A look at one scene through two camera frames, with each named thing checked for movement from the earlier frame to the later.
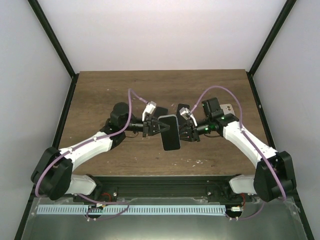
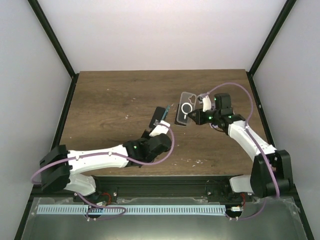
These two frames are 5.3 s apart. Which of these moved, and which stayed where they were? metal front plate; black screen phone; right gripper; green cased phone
Moved: right gripper; green cased phone
Stayed: metal front plate; black screen phone
